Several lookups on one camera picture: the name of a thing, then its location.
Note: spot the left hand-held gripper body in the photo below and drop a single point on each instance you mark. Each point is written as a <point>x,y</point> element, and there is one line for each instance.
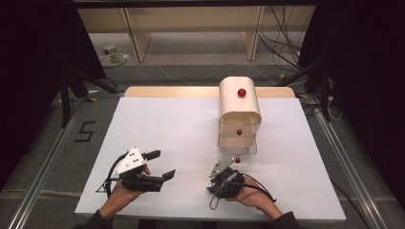
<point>130,162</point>

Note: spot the light wooden table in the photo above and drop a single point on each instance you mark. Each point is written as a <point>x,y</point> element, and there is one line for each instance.
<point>175,91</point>

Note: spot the person's right hand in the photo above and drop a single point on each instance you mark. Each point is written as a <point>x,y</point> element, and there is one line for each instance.
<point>253,197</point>

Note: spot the person's left hand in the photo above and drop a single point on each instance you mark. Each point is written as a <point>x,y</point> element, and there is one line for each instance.
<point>120,198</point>

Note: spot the white drawer cabinet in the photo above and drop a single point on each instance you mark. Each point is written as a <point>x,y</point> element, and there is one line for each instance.
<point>235,105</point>

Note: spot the black curtain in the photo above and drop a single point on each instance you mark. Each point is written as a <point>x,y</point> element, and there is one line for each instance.
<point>366,63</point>
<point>31,63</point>

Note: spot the light wooden shelf unit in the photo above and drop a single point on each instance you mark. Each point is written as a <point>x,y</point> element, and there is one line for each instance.
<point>191,19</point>

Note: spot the clear drawer with red knob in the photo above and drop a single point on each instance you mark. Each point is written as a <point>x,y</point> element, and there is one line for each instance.
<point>237,160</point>
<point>239,132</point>

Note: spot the black tripod stand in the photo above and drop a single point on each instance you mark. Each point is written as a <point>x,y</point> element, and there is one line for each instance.
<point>65,101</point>
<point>324,95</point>

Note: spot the aluminium floor rail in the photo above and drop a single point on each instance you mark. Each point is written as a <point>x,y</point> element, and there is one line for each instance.
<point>351,176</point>
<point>41,179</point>

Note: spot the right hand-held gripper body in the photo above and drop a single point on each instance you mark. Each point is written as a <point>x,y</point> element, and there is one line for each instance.
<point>221,167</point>

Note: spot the grey power adapter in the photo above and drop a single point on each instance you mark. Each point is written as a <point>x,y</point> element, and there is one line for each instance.
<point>109,49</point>

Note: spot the white table cover board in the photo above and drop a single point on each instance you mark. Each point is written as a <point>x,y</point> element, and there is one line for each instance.
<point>178,133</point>

